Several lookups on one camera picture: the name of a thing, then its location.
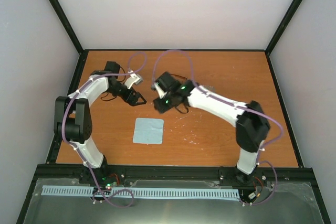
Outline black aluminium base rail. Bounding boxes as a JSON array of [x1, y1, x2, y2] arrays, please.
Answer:
[[33, 164, 316, 187]]

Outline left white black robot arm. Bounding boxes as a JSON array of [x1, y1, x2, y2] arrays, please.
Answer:
[[54, 61, 146, 184]]

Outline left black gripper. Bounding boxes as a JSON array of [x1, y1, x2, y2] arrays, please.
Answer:
[[106, 81, 145, 106]]

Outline black frame post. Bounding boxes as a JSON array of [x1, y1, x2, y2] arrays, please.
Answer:
[[265, 0, 321, 51], [48, 0, 84, 55]]

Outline brown sunglasses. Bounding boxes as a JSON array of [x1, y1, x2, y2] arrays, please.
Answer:
[[170, 73, 188, 82]]

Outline left black frame post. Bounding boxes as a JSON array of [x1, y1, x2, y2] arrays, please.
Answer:
[[48, 0, 84, 55]]

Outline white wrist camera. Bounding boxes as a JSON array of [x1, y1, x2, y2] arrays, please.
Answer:
[[124, 73, 143, 89], [151, 82, 166, 99]]

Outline right black frame post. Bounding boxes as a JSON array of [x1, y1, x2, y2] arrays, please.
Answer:
[[265, 0, 321, 51]]

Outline light blue slotted cable duct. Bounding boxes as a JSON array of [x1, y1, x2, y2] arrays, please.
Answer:
[[41, 185, 239, 201]]

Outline left green controller board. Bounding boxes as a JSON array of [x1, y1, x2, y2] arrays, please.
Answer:
[[105, 182, 118, 190]]

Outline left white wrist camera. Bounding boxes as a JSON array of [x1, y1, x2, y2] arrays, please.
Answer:
[[124, 73, 143, 89]]

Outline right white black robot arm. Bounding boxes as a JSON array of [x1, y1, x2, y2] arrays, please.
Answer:
[[151, 71, 270, 185]]

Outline light blue cleaning cloth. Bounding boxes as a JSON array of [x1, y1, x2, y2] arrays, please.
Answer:
[[133, 118, 164, 145]]

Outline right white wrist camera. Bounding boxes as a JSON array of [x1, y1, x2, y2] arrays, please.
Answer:
[[151, 82, 166, 99]]

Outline flag pattern sunglasses case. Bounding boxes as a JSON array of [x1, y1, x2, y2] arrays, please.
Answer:
[[200, 86, 215, 92]]

